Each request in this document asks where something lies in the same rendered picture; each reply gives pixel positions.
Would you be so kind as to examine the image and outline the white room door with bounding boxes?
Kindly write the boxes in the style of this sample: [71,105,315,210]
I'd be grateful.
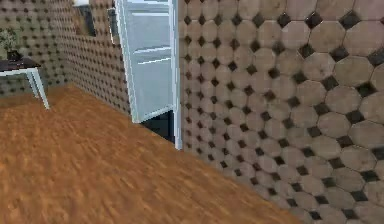
[114,0,183,150]

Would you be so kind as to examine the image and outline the dark top white leg table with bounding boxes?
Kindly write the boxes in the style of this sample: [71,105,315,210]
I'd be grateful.
[0,57,51,110]

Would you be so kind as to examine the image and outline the house plant in black pot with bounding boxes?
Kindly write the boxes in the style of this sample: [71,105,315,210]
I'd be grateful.
[0,27,23,62]

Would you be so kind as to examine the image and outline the framed picture on wall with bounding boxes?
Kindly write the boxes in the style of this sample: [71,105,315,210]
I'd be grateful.
[71,0,97,38]

